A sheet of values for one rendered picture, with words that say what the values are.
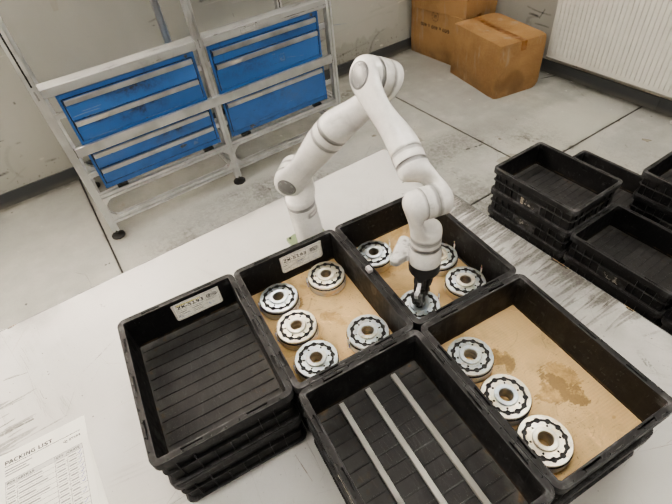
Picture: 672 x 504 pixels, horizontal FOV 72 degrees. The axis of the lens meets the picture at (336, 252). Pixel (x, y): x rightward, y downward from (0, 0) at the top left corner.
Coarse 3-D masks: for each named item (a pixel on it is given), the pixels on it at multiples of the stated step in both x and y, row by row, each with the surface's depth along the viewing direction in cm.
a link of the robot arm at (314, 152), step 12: (312, 132) 117; (312, 144) 118; (324, 144) 116; (300, 156) 123; (312, 156) 121; (324, 156) 120; (288, 168) 127; (300, 168) 125; (312, 168) 124; (276, 180) 132; (288, 180) 129; (300, 180) 128; (288, 192) 133; (300, 192) 134
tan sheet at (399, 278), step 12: (408, 228) 139; (384, 240) 137; (396, 240) 136; (384, 276) 127; (396, 276) 126; (408, 276) 126; (444, 276) 124; (396, 288) 123; (408, 288) 123; (432, 288) 122; (444, 300) 119
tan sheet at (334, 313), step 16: (304, 272) 131; (304, 288) 126; (352, 288) 125; (256, 304) 124; (304, 304) 122; (320, 304) 122; (336, 304) 121; (352, 304) 121; (368, 304) 120; (272, 320) 120; (320, 320) 118; (336, 320) 118; (320, 336) 115; (336, 336) 114; (288, 352) 112; (352, 352) 110
